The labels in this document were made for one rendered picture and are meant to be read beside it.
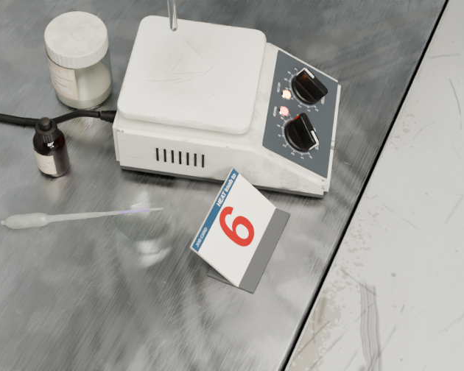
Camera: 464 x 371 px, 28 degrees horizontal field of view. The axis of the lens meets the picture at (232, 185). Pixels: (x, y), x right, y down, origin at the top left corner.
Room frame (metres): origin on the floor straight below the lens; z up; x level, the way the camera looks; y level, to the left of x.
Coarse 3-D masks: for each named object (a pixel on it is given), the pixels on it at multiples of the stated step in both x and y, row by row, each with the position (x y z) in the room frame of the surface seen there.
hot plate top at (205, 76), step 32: (160, 32) 0.59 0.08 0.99; (192, 32) 0.59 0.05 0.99; (224, 32) 0.60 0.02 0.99; (256, 32) 0.60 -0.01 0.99; (128, 64) 0.55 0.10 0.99; (160, 64) 0.55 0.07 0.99; (192, 64) 0.56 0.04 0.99; (224, 64) 0.56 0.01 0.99; (256, 64) 0.56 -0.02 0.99; (128, 96) 0.51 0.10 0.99; (160, 96) 0.52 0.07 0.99; (192, 96) 0.52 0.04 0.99; (224, 96) 0.52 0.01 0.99; (256, 96) 0.53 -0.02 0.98; (224, 128) 0.49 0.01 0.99
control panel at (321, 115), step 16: (288, 64) 0.59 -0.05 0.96; (304, 64) 0.60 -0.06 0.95; (288, 80) 0.57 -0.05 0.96; (320, 80) 0.59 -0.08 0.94; (272, 96) 0.54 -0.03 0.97; (336, 96) 0.58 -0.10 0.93; (272, 112) 0.53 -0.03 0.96; (288, 112) 0.53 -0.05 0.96; (304, 112) 0.54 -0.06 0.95; (320, 112) 0.55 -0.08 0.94; (272, 128) 0.51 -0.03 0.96; (320, 128) 0.53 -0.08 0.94; (272, 144) 0.49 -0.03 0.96; (288, 144) 0.50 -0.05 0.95; (320, 144) 0.51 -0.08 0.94; (304, 160) 0.49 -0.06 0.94; (320, 160) 0.50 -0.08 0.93
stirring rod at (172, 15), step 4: (168, 0) 0.50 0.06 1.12; (172, 0) 0.50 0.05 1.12; (168, 4) 0.50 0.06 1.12; (172, 4) 0.50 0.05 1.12; (168, 8) 0.50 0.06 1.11; (172, 8) 0.50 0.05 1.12; (172, 12) 0.50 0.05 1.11; (172, 16) 0.49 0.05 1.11; (176, 16) 0.50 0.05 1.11; (172, 20) 0.49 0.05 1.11; (176, 20) 0.49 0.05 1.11; (172, 24) 0.49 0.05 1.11; (176, 24) 0.49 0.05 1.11; (172, 28) 0.49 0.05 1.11; (176, 28) 0.49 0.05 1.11
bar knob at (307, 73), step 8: (304, 72) 0.57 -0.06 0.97; (296, 80) 0.57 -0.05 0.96; (304, 80) 0.57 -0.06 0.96; (312, 80) 0.57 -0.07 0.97; (296, 88) 0.56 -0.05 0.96; (304, 88) 0.57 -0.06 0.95; (312, 88) 0.56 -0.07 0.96; (320, 88) 0.56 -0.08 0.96; (304, 96) 0.56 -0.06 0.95; (312, 96) 0.56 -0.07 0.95; (320, 96) 0.56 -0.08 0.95; (312, 104) 0.55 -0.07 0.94
